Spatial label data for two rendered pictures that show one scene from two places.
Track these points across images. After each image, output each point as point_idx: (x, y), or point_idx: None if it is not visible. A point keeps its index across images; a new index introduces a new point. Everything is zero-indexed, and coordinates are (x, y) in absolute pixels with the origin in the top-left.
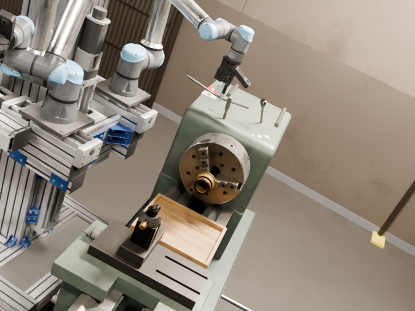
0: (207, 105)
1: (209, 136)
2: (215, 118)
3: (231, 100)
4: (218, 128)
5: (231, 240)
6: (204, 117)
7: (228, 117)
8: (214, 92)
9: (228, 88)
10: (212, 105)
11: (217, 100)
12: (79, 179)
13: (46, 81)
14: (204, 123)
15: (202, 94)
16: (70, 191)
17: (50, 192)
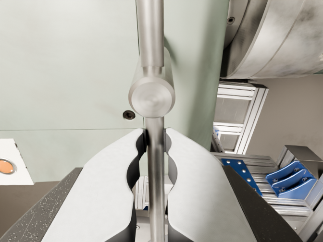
0: (115, 139)
1: (293, 43)
2: (193, 72)
3: (158, 66)
4: (222, 33)
5: None
6: (207, 112)
7: (116, 26)
8: (157, 193)
9: (91, 187)
10: (85, 124)
11: (1, 127)
12: (304, 154)
13: None
14: (216, 96)
15: (39, 180)
16: (308, 148)
17: (223, 151)
